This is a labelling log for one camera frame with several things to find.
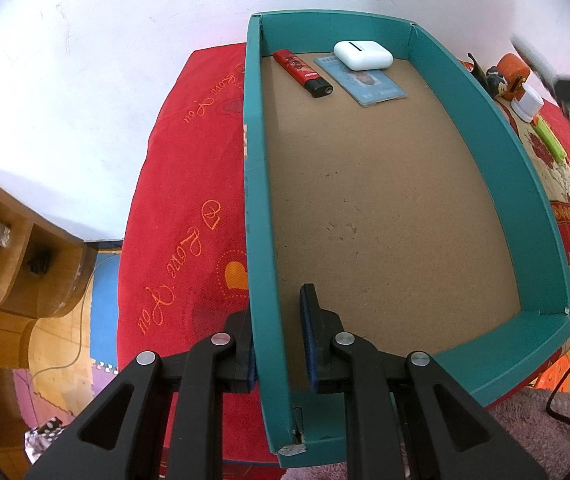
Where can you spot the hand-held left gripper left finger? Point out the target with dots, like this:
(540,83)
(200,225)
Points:
(239,345)

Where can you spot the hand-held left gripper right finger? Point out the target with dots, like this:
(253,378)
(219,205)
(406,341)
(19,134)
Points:
(310,340)

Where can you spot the orange plastic device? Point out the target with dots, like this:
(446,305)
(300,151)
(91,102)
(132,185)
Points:
(510,67)

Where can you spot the green orange utility knife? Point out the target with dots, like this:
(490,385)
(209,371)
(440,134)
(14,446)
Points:
(550,142)

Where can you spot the white round container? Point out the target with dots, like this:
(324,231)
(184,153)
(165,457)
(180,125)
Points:
(527,102)

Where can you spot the panda plush toy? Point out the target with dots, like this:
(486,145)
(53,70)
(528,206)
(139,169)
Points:
(496,80)

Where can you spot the teal cardboard box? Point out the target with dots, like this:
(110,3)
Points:
(390,210)

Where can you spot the blue ID card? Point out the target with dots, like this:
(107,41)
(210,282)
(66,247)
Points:
(375,87)

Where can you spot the white earbuds case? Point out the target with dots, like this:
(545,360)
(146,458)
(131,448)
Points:
(362,55)

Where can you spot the red lighter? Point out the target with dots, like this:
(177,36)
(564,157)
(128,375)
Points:
(297,67)

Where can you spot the blue foam floor mat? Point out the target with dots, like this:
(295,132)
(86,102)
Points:
(105,310)

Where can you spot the pink foam floor mat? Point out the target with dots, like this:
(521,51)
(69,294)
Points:
(65,395)

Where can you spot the red printed blanket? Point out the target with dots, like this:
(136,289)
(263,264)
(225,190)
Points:
(190,160)

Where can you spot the small dark shelf item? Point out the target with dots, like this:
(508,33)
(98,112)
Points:
(40,262)

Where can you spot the black dotted bag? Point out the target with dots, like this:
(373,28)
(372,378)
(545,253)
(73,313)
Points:
(42,437)

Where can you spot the small clear packet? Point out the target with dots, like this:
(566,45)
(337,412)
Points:
(1,232)

